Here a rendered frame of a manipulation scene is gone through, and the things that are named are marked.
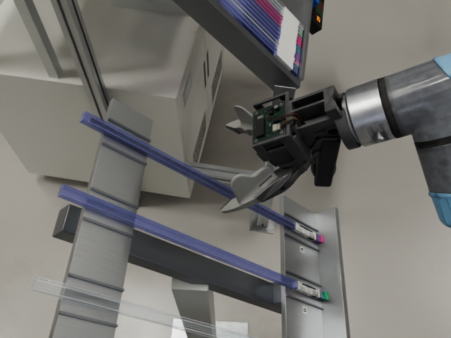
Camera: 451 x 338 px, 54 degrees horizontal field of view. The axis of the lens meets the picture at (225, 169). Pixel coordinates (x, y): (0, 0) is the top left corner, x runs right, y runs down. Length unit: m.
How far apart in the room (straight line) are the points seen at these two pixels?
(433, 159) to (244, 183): 0.22
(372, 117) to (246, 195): 0.19
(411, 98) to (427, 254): 1.30
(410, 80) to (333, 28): 1.93
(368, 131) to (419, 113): 0.06
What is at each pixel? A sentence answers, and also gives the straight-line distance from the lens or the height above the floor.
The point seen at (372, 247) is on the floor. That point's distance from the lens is 1.73.
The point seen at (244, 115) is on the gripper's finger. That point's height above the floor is 1.02.
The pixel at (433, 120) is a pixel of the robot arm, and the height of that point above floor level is 1.14.
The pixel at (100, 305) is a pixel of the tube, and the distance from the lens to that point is 0.52.
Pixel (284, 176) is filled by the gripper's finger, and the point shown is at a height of 1.02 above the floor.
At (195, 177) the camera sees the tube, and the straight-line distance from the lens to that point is 0.67.
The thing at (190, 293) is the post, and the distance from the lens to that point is 0.74.
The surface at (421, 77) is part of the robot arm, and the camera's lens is 0.53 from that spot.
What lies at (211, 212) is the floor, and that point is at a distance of 1.70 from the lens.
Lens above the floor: 1.51
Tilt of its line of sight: 57 degrees down
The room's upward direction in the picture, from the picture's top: straight up
